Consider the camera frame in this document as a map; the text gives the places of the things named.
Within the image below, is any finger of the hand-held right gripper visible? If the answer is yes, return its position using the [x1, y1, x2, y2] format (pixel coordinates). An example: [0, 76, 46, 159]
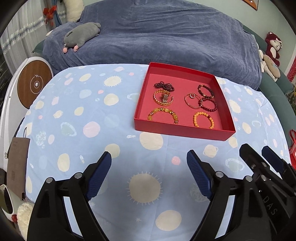
[261, 146, 296, 183]
[239, 143, 277, 186]

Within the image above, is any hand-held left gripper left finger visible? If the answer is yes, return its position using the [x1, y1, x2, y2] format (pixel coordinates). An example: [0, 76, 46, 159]
[27, 151, 112, 241]

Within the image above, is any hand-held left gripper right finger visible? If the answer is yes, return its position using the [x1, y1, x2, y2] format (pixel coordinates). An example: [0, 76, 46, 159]
[186, 150, 263, 241]

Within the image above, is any orange bead bracelet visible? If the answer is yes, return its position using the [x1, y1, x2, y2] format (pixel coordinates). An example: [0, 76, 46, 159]
[193, 112, 215, 129]

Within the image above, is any red shallow box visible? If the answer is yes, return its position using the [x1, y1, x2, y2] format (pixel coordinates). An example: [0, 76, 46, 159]
[134, 62, 236, 141]

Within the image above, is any red round bead bracelet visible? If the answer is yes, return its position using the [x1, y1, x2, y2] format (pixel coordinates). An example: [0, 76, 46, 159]
[199, 97, 218, 112]

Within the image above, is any clear pink bangle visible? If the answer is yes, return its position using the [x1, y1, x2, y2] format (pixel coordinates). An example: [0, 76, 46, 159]
[184, 93, 203, 110]

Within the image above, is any amber chunky bead bracelet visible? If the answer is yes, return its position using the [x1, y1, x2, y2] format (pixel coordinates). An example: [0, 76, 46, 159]
[148, 107, 179, 124]

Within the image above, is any yellow crystal bracelet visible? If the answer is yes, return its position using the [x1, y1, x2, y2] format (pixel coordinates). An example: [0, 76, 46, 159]
[153, 90, 174, 105]

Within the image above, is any red gift bag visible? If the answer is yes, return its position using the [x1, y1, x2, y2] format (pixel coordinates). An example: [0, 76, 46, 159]
[289, 129, 296, 168]

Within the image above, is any green sofa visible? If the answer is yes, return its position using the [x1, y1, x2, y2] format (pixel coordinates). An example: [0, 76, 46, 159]
[243, 24, 294, 100]

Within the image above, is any light blue spotted tablecloth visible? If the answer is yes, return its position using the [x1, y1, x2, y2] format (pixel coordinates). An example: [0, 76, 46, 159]
[17, 64, 292, 241]

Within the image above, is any brown paper bag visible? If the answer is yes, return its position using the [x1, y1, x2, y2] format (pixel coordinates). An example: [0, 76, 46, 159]
[6, 127, 31, 202]

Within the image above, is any white fluffy plush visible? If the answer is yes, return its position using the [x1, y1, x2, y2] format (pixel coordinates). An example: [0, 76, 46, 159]
[17, 202, 35, 240]

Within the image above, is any cream plush pillow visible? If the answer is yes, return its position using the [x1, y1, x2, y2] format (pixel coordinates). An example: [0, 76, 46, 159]
[264, 54, 281, 81]

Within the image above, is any white plastic object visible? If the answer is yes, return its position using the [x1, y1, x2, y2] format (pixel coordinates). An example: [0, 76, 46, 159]
[0, 184, 18, 220]

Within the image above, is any white plush toy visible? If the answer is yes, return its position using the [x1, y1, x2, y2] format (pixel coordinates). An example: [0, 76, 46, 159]
[257, 43, 266, 73]

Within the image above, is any red monkey plush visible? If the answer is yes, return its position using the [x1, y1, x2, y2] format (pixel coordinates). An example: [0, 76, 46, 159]
[265, 32, 283, 66]

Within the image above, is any white appliance with wooden disc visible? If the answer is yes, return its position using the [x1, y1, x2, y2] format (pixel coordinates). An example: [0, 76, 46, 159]
[0, 56, 55, 172]

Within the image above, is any blue-grey blanket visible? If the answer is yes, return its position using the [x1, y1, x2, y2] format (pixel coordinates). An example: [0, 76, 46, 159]
[43, 0, 261, 90]

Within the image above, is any green cushion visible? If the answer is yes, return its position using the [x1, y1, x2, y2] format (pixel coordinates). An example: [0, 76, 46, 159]
[32, 39, 47, 55]

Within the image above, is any grey plush hamster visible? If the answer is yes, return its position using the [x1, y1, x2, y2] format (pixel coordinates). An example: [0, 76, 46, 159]
[63, 22, 101, 53]

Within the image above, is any blue curtain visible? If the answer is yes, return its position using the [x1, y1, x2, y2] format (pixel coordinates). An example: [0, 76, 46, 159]
[50, 0, 67, 27]

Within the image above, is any white sheer curtain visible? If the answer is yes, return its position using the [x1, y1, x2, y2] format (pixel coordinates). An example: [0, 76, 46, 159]
[0, 0, 56, 70]

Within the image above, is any white alpaca plush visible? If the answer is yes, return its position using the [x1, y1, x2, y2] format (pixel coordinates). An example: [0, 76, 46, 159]
[63, 0, 84, 22]

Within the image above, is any red ribbon bow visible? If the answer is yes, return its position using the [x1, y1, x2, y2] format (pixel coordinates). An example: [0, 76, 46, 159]
[44, 6, 57, 20]

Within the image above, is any dark bead gold-accent bracelet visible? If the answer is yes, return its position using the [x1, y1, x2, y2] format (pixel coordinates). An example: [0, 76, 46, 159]
[197, 84, 214, 98]

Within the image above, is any dark garnet tangled bracelet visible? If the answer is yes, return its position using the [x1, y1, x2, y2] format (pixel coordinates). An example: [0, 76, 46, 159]
[154, 81, 174, 91]

